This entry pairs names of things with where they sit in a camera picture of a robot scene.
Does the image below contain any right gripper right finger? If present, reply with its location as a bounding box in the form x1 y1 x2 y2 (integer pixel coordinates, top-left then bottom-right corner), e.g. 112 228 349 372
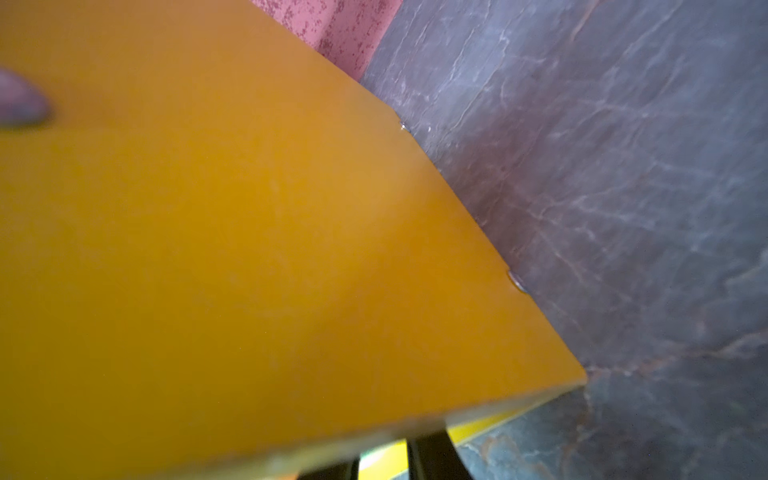
406 430 473 480

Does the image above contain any yellow shelf unit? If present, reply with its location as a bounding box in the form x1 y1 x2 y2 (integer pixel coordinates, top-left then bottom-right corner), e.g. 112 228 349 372
1 1 587 479

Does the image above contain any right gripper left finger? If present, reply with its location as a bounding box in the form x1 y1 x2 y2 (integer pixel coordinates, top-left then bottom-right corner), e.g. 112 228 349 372
296 458 359 480

